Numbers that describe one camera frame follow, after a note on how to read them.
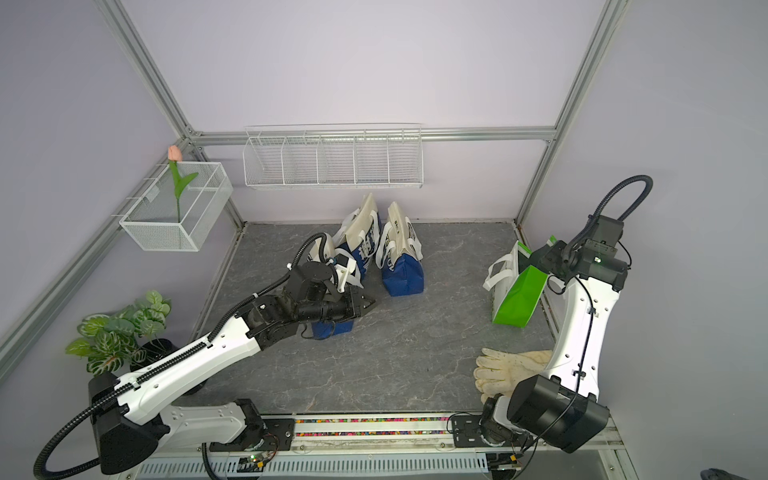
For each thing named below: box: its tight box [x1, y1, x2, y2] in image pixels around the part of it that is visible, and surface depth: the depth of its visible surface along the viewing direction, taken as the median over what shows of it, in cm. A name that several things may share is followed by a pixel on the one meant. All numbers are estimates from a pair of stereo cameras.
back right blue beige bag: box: [375, 202, 425, 297], surface depth 94 cm
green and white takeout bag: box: [483, 240, 548, 328], surface depth 81 cm
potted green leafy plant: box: [66, 291, 178, 403], surface depth 66 cm
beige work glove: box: [473, 348, 553, 403], surface depth 84 cm
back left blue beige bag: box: [334, 193, 381, 276], surface depth 93 cm
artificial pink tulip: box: [168, 145, 199, 223], surface depth 85 cm
